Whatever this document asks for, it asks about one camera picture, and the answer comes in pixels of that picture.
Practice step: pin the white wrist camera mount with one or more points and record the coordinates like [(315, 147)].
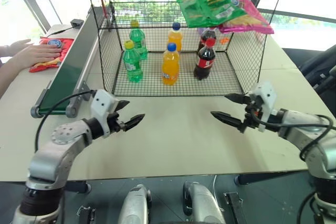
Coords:
[(101, 103), (267, 95)]

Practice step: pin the pink chip bag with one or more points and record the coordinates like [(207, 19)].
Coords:
[(249, 20)]

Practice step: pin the black chair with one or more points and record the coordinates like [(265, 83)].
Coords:
[(315, 64)]

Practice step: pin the bare person hand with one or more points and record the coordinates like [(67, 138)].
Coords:
[(39, 53), (21, 45)]

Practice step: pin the black metal bracket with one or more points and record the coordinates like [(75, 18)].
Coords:
[(87, 214), (235, 208)]

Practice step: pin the red chip bag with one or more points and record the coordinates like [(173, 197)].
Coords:
[(67, 44)]

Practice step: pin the green chip bag burger print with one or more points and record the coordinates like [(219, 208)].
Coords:
[(220, 3)]

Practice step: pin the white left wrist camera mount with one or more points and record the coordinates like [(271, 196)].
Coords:
[(101, 103)]

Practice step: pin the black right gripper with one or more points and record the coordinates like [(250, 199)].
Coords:
[(253, 119)]

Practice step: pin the grey sleeved person forearm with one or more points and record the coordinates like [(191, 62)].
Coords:
[(4, 51)]

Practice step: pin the red metal pole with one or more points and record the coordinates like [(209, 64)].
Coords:
[(102, 1)]

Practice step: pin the green conveyor belt grey frame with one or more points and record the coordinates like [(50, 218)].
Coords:
[(65, 77)]

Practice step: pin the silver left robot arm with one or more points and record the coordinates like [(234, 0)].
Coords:
[(52, 153)]

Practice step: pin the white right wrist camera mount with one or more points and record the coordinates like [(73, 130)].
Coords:
[(267, 95)]

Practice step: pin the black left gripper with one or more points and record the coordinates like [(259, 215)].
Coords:
[(115, 124)]

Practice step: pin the dark table leg bar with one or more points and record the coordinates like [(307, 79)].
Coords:
[(78, 187), (273, 178)]

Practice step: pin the black power adapter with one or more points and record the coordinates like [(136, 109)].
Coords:
[(77, 23)]

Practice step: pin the orange soda bottle blue cap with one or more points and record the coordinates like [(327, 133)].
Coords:
[(170, 66), (176, 37)]

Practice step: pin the green chip bag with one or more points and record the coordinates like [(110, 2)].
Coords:
[(191, 11)]

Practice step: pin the silver rounded robot shell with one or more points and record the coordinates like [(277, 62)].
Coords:
[(135, 205), (204, 203)]

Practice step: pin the bare person forearm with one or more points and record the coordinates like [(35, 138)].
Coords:
[(8, 74)]

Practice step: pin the cola bottle red cap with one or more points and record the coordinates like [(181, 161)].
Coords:
[(207, 34), (204, 61)]

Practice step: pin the small orange object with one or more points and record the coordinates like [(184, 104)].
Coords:
[(224, 40)]

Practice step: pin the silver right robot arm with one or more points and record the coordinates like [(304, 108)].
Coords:
[(296, 122)]

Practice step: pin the green soda bottle yellow cap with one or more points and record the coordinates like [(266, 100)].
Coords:
[(139, 39), (132, 64)]

